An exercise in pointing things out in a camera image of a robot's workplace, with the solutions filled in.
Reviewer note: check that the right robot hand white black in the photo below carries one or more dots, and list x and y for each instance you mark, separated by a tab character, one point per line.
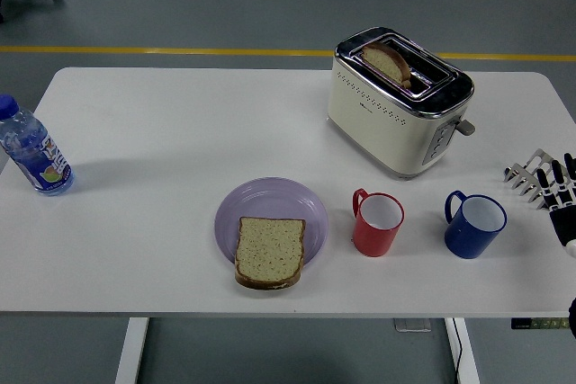
564	222

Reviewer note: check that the blue enamel cup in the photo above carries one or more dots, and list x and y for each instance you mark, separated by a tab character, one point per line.
468	242

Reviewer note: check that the red enamel cup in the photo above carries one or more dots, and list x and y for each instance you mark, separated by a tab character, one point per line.
373	242

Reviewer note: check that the rounded bread slice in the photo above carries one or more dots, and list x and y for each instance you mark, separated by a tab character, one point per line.
384	62

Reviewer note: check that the square bread slice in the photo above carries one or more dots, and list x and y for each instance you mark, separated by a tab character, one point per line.
270	249

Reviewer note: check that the silver metal toast rack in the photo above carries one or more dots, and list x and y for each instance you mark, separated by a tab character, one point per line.
537	159

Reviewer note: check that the black table control panel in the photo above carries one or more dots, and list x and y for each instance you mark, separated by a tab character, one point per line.
540	324

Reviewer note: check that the white table leg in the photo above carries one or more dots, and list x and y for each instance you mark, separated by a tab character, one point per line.
470	357
130	352

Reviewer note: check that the cream chrome toaster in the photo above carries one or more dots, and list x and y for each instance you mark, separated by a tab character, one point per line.
382	132

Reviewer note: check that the purple round plate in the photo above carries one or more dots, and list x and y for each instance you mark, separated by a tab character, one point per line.
270	199

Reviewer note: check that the blue-capped plastic drink bottle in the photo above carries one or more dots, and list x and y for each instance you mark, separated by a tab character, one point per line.
40	163

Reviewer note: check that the grey under-table bracket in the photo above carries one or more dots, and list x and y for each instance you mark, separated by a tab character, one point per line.
411	325

